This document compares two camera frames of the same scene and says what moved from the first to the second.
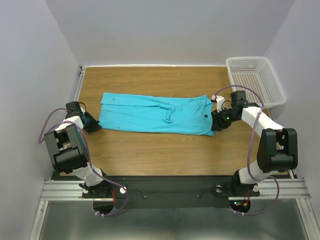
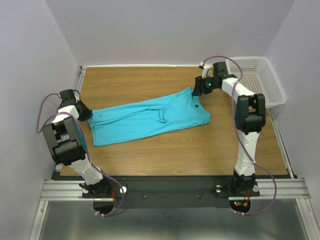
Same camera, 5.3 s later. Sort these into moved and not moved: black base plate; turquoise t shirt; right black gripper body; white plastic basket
Moved: right black gripper body; turquoise t shirt
Not moved: white plastic basket; black base plate
